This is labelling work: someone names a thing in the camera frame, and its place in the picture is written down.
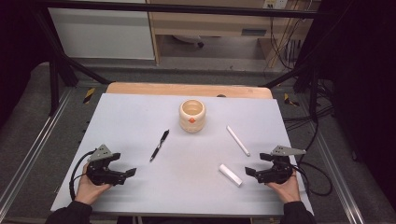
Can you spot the white power strip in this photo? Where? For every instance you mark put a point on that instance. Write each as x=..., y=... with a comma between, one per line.
x=275, y=3

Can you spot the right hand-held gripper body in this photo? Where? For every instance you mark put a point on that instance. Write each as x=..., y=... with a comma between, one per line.
x=278, y=171

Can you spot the yellow black hazard tape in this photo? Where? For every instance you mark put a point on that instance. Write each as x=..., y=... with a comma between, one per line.
x=89, y=95
x=290, y=100

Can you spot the white chair base with castor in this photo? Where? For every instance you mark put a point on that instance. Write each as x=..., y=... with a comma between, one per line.
x=190, y=39

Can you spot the black pen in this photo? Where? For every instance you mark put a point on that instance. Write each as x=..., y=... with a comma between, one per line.
x=159, y=145

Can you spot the person's right hand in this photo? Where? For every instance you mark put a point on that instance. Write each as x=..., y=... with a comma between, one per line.
x=288, y=191

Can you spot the aluminium floor rail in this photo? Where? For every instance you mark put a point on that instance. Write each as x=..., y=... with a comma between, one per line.
x=34, y=143
x=339, y=177

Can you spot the white cabinet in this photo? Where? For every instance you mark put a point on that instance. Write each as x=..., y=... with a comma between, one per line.
x=102, y=34

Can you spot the person's left hand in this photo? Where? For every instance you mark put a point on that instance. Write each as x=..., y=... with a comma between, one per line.
x=88, y=193

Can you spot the beige wooden cup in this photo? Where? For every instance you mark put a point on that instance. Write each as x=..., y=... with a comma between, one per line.
x=192, y=119

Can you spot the white foam board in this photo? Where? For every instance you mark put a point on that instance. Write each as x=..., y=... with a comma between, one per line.
x=186, y=174

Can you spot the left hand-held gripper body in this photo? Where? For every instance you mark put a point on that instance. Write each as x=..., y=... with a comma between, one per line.
x=99, y=174

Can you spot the long white pen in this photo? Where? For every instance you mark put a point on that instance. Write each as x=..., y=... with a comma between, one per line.
x=238, y=140

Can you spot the black metal frame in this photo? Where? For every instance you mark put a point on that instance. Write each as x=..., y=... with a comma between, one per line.
x=59, y=62

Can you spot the wooden table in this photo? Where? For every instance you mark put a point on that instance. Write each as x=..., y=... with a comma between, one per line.
x=174, y=89

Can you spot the short white block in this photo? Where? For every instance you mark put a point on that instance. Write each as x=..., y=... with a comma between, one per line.
x=230, y=175

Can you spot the light wooden desk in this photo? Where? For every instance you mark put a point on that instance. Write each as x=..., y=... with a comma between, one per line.
x=211, y=25

